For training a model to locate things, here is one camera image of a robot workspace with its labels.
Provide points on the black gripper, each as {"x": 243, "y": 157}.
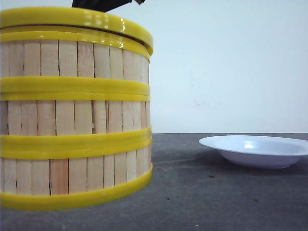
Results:
{"x": 99, "y": 5}

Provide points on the woven bamboo steamer lid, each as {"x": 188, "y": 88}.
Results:
{"x": 51, "y": 15}

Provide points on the bamboo steamer drawer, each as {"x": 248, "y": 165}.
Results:
{"x": 72, "y": 129}
{"x": 78, "y": 52}
{"x": 70, "y": 183}

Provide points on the white plate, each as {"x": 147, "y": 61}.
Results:
{"x": 258, "y": 151}

